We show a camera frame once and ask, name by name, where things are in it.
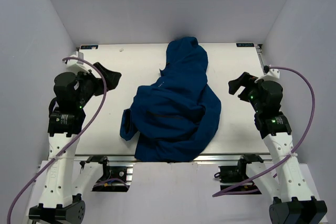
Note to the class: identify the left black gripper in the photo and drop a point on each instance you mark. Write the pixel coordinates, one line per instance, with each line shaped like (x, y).
(112, 77)

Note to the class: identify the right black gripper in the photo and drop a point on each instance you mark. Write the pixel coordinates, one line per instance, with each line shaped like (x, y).
(243, 81)

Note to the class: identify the blue hooded zip jacket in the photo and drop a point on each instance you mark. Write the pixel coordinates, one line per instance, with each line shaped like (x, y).
(177, 116)

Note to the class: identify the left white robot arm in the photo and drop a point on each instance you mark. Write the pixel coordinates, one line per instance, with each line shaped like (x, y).
(62, 200)

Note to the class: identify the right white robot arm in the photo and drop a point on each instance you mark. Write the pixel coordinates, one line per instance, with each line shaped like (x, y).
(292, 199)

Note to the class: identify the left blue table label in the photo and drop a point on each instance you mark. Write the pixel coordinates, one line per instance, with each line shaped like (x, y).
(88, 47)

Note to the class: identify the blue table label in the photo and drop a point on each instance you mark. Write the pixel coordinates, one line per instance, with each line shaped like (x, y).
(88, 47)
(245, 44)

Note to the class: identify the right blue table label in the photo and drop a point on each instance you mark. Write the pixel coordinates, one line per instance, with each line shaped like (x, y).
(245, 44)

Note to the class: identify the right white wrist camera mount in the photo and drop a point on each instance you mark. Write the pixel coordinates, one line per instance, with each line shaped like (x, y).
(271, 74)

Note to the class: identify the aluminium table frame rail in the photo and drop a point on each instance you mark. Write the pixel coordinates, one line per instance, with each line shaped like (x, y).
(260, 54)

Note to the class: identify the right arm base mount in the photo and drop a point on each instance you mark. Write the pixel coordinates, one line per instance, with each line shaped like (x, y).
(229, 175)

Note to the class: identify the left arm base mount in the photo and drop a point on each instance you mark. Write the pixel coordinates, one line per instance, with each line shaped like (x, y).
(113, 179)

